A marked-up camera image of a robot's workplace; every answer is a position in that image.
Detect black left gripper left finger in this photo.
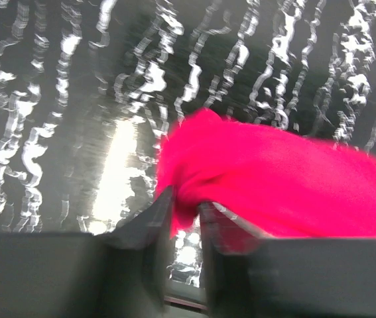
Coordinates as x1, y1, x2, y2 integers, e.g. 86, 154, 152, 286
0, 188, 173, 317

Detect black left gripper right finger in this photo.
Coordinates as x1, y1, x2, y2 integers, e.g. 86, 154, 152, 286
199, 203, 376, 317

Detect red t shirt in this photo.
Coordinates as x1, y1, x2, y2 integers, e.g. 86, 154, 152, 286
156, 109, 376, 239

